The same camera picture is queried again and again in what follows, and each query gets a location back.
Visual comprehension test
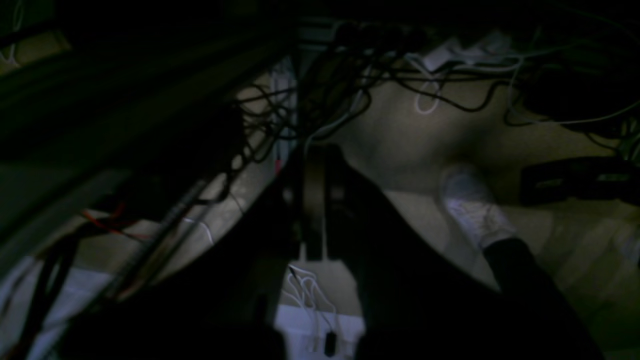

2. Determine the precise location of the black cable bundle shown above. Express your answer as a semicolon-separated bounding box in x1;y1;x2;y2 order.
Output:
220;20;640;166

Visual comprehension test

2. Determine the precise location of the white sneaker shoe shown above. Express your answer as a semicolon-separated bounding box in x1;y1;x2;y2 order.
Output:
440;163;517;250

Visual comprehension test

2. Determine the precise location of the black trouser leg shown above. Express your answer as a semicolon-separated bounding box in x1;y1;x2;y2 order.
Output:
482;237;600;353

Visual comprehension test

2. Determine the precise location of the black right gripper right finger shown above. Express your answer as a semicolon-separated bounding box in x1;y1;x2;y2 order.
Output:
326;145;605;360

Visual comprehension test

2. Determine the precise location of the white power strip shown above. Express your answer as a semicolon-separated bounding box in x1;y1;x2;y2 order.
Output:
274;244;365;360

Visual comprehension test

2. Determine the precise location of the white looped cable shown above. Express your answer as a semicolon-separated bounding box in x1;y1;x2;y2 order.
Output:
414;80;442;116

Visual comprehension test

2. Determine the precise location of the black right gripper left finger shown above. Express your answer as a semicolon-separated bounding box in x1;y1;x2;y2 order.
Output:
75;165;301;360

